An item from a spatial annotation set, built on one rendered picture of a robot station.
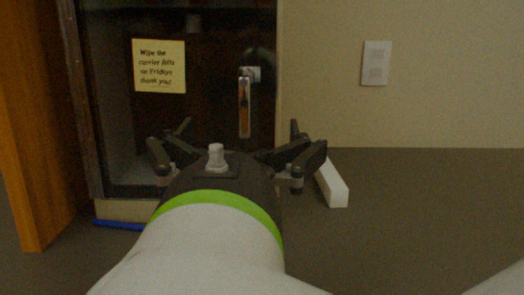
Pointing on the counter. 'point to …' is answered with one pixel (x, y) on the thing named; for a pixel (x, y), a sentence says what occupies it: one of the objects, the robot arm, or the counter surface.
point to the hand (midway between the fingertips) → (241, 131)
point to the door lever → (246, 75)
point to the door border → (78, 83)
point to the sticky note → (159, 65)
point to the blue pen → (118, 224)
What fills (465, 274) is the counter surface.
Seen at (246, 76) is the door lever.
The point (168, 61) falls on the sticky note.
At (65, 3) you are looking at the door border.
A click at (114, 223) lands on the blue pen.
